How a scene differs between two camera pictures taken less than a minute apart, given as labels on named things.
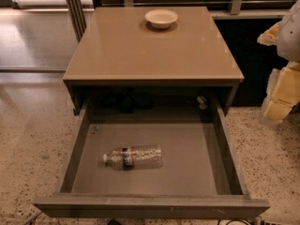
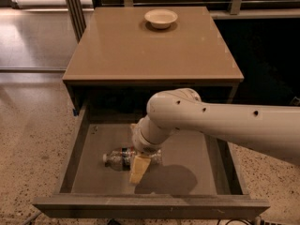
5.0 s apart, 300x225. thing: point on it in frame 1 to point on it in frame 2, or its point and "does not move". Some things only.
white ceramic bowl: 161,18 does not move
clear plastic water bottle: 135,157 does not move
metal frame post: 76,10 does not move
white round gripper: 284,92 to 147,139
